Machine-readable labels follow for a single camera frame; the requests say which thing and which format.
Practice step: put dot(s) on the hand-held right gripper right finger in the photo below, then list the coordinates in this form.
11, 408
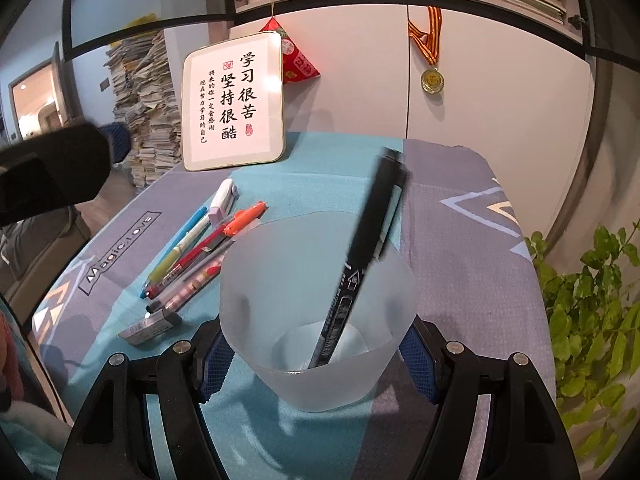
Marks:
420, 362

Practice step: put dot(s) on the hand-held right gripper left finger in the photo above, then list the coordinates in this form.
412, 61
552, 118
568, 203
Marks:
215, 367

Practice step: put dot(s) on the clear plastic pen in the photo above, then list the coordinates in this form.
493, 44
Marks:
192, 287

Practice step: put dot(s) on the translucent plastic cup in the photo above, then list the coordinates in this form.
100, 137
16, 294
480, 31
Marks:
280, 285

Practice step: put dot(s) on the red gel pen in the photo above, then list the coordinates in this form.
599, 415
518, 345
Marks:
197, 255

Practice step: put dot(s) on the blue and yellow-green pen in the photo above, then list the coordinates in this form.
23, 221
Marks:
175, 255

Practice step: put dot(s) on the black marker pen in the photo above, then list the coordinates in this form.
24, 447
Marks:
372, 225

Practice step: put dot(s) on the blue chair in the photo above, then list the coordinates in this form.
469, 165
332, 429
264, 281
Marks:
119, 142

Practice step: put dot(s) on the grey sleeved eraser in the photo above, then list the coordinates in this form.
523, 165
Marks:
150, 327

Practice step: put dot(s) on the teal and grey tablecloth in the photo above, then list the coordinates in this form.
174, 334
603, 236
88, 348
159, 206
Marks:
450, 270

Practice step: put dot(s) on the tall stack of papers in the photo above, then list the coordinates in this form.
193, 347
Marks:
147, 110

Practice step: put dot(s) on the green potted plant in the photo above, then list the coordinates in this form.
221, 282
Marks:
595, 320

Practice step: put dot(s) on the white calligraphy sign board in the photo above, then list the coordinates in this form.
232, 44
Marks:
235, 102

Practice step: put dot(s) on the red hanging pouch ornament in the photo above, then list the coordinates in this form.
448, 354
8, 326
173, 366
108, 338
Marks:
297, 62

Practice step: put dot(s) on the gold medal with striped ribbon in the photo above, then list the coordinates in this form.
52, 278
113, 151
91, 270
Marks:
432, 80

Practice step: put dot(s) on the white cabinet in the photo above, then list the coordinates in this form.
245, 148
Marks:
360, 70

